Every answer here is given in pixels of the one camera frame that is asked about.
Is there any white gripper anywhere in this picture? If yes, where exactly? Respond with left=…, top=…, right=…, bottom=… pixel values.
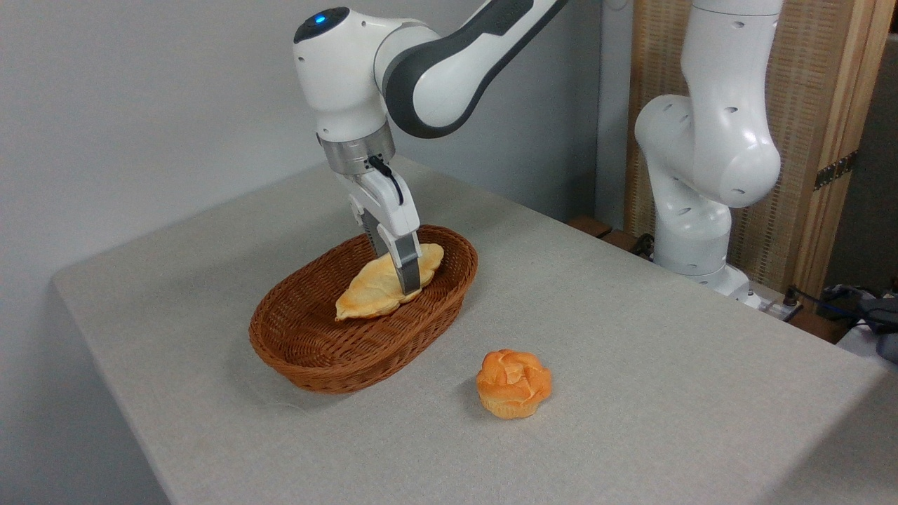
left=336, top=167, right=422, bottom=296

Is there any long braided bread loaf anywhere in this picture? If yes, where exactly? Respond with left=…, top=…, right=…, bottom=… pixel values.
left=335, top=243, right=445, bottom=322

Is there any round orange bread bun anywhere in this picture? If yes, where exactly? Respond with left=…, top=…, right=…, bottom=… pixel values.
left=476, top=349, right=553, bottom=420

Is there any brown wicker oval basket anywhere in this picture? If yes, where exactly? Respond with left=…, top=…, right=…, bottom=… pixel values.
left=248, top=224, right=479, bottom=394

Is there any grey tablecloth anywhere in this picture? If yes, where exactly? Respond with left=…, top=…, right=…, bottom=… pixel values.
left=53, top=156, right=889, bottom=505

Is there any white power strip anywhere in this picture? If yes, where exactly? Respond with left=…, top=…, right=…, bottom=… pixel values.
left=760, top=295, right=802, bottom=321

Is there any metal screen hinge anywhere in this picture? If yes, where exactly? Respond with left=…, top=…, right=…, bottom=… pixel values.
left=814, top=150, right=858, bottom=191

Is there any grey blue bag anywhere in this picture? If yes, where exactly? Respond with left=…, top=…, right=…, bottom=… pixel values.
left=824, top=281, right=898, bottom=363

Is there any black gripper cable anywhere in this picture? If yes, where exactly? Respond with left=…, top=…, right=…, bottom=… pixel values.
left=368, top=156, right=406, bottom=206

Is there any black power cable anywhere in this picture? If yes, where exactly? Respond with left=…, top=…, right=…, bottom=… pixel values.
left=783, top=284, right=874, bottom=325

